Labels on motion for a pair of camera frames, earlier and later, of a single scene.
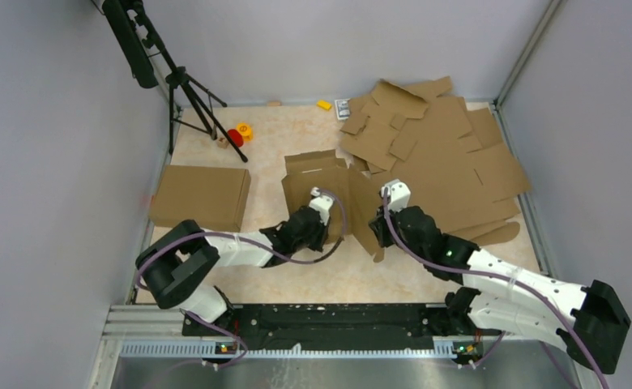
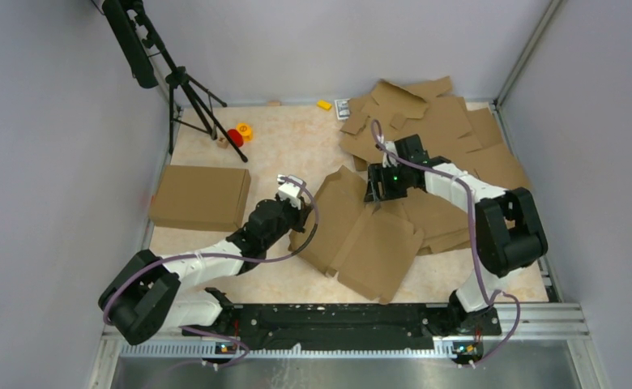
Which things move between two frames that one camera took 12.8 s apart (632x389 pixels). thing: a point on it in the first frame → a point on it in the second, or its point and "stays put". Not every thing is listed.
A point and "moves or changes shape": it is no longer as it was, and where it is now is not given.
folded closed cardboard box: [214, 197] stays put
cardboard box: [356, 196] moves or changes shape
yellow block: [324, 104] stays put
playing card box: [343, 109] stays put
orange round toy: [245, 130] stays put
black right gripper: [379, 225] → [377, 173]
